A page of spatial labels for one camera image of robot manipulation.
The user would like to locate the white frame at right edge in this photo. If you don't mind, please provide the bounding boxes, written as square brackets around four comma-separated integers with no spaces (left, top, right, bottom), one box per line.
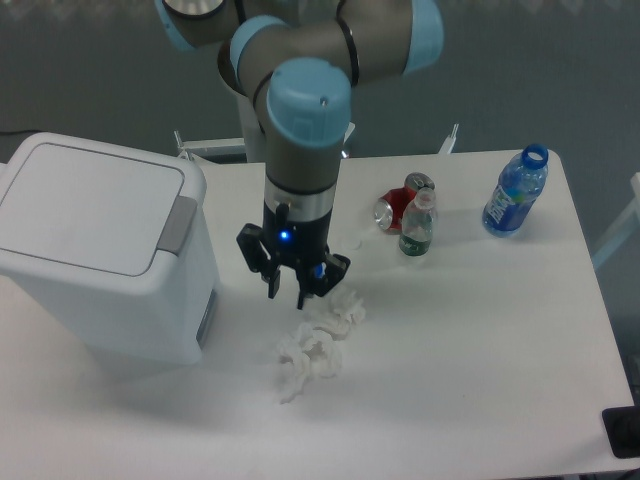
[591,172,639,270]

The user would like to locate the crumpled white tissue rear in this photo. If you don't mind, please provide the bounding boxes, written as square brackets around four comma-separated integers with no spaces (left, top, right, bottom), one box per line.
[306,286,366,340]

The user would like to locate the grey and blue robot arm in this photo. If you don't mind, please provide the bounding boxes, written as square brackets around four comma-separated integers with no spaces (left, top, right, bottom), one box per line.
[156,1,444,299]

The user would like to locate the black device at table edge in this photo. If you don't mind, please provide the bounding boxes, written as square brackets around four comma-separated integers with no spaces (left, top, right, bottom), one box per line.
[602,406,639,459]

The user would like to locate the crumpled white tissue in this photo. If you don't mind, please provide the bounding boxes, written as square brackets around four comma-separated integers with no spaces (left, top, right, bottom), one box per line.
[306,286,366,340]
[276,322,342,404]

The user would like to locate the white push-lid trash can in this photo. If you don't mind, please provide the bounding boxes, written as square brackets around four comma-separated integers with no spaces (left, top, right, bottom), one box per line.
[1,133,220,364]

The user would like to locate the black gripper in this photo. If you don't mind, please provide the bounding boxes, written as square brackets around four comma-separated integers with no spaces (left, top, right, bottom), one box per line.
[236,204,351,310]

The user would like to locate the blue plastic drink bottle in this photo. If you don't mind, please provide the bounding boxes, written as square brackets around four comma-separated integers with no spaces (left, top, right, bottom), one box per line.
[482,143,549,237]

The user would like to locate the crumpled white tissue front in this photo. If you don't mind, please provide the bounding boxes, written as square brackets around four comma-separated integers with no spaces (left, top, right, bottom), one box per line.
[276,322,342,404]

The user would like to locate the small clear green-label bottle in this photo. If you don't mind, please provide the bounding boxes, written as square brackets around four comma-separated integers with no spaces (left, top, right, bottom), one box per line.
[398,187,437,257]

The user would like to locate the blue bottle cap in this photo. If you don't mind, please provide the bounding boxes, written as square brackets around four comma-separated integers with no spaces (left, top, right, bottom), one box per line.
[314,263,326,279]

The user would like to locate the crushed red soda can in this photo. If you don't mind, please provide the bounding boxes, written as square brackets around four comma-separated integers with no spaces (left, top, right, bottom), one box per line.
[372,172,435,234]

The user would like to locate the white metal frame bracket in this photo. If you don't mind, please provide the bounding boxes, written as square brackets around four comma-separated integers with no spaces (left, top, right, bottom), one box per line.
[173,130,247,164]

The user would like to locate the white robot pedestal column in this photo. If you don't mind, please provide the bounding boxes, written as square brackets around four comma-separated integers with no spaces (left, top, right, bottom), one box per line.
[216,42,359,164]

